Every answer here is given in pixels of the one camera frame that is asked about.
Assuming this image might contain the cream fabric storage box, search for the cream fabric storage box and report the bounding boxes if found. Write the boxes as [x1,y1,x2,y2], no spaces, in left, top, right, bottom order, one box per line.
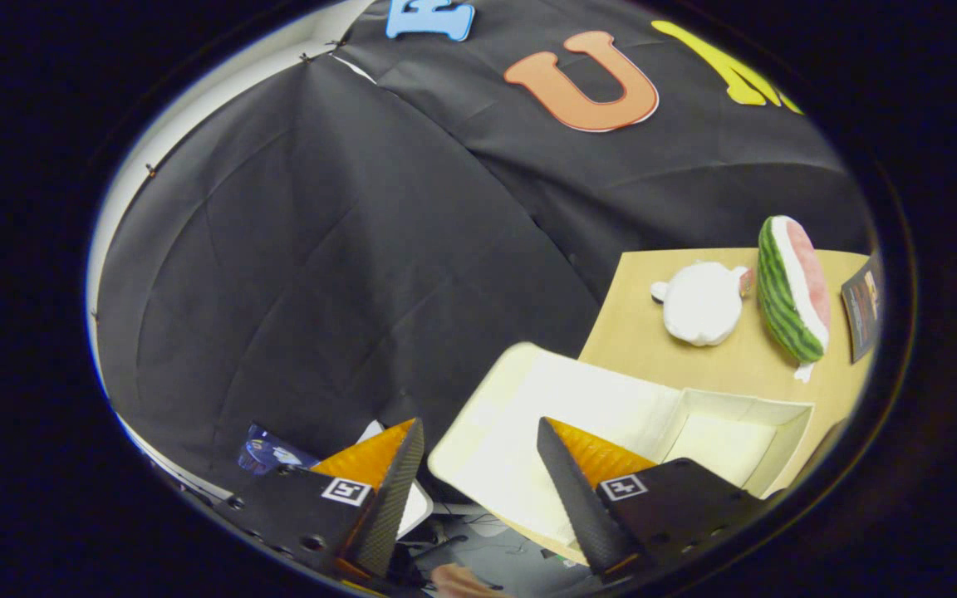
[427,342,816,566]

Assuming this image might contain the black cover book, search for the black cover book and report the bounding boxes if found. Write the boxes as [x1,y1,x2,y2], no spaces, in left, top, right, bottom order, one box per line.
[842,253,885,365]

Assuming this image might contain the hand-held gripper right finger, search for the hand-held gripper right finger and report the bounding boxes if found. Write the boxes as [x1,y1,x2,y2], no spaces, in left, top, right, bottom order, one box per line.
[537,417,768,582]

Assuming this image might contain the watermelon slice plush toy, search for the watermelon slice plush toy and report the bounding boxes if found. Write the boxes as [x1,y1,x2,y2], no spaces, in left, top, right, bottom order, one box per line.
[757,216,832,383]

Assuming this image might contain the blue printed packet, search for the blue printed packet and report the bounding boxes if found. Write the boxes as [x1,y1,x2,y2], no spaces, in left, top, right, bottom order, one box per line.
[238,424,321,476]

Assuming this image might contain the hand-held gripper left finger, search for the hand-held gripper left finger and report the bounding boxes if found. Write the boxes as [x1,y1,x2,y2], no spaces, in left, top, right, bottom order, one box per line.
[211,417,427,582]

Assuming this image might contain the white sheet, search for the white sheet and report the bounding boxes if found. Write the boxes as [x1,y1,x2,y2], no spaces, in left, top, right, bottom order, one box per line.
[358,419,434,539]

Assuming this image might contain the white plush toy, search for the white plush toy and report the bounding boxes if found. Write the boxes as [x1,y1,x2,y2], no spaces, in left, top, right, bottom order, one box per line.
[651,262,752,347]

